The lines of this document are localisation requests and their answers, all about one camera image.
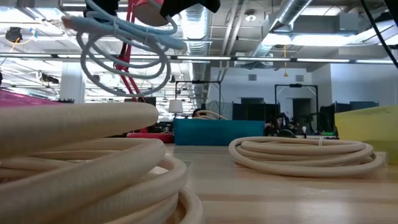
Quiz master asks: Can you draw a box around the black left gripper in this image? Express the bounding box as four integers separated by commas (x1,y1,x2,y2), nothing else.
160,0,221,19

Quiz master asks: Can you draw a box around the light blue HDMI cable coil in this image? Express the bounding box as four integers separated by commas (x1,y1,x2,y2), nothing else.
61,0,187,98

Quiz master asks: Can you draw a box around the red desk lamp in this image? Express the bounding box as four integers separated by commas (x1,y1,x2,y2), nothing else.
113,0,175,144

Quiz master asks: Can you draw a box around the ceiling light strip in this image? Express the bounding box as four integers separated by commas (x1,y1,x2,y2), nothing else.
296,57,351,63
236,57,292,62
177,55,231,62

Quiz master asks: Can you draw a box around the white table lamp shade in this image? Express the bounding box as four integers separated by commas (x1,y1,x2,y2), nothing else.
168,99,184,114

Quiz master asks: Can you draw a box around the yellow hanging pendant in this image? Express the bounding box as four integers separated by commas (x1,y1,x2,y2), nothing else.
282,45,289,78

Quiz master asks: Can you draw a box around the bright ceiling light panel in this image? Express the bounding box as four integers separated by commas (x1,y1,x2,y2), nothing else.
262,32,358,47

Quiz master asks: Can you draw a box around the black room partition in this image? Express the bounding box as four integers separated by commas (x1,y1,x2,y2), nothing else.
232,102,280,123

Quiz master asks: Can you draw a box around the blue plastic bin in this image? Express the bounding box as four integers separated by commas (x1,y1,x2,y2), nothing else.
173,118,265,146

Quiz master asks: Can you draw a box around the white pillar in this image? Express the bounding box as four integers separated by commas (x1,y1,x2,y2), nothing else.
58,62,85,104

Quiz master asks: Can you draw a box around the black ceiling device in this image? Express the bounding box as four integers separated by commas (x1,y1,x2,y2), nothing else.
5,26,24,43

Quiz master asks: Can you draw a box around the red translucent plastic bin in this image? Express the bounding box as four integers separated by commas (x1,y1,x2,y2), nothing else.
0,88,65,109

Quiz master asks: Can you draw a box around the yellow translucent plastic bin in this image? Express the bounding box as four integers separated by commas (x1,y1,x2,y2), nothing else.
334,105,398,166

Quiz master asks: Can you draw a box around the silver ribbed ventilation duct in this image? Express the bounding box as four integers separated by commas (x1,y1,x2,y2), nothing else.
177,6,213,103

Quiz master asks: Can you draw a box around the black metal frame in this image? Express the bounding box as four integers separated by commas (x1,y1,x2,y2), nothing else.
274,83,320,131
175,80,222,121

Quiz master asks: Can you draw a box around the silver smooth ventilation duct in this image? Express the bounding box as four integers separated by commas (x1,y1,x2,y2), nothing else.
251,0,313,60

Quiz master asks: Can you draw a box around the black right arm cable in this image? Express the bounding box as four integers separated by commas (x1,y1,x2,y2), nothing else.
359,0,398,70

